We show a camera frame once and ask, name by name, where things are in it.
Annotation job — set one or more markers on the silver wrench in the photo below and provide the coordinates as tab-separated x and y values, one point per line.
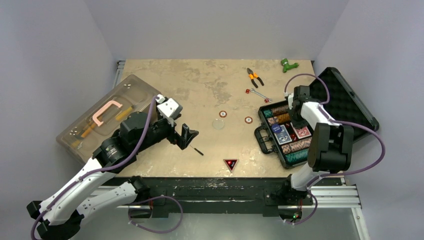
252	90

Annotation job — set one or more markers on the small black screwdriver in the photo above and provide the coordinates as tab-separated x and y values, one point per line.
198	151

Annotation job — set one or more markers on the clear round disc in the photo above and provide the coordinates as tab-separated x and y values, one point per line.
218	124

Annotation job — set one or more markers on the blue playing card deck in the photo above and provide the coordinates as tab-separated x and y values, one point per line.
283	137

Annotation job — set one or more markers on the black foam-lined poker case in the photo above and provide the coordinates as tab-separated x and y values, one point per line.
344	105

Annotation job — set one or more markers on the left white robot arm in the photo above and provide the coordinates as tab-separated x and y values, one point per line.
62	215

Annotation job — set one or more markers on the blue small blind button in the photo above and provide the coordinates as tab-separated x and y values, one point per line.
276	128

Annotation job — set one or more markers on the green plastic toy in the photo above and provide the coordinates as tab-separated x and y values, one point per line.
286	66

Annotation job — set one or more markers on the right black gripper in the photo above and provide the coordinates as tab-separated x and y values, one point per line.
296	116

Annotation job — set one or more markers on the red playing card deck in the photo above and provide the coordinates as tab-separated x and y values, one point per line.
302	132

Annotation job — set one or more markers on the teal poker chip row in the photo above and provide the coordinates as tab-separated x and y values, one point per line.
297	157

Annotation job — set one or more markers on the red triangular dealer button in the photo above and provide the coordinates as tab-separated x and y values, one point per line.
231	163

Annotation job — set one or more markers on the translucent brown tool box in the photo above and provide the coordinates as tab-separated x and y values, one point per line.
85	134

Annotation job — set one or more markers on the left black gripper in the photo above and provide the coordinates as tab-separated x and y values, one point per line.
186	133

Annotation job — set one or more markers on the red poker chip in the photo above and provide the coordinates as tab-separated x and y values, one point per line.
223	114
248	120

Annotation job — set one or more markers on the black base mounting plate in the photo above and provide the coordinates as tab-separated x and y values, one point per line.
267	197

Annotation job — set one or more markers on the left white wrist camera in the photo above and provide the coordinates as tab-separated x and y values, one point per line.
168	107

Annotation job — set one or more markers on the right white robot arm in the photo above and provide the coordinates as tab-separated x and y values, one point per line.
330	149

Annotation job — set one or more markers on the orange black pliers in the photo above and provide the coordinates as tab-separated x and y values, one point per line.
253	77

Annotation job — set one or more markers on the aluminium frame rail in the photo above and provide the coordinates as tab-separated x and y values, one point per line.
329	196

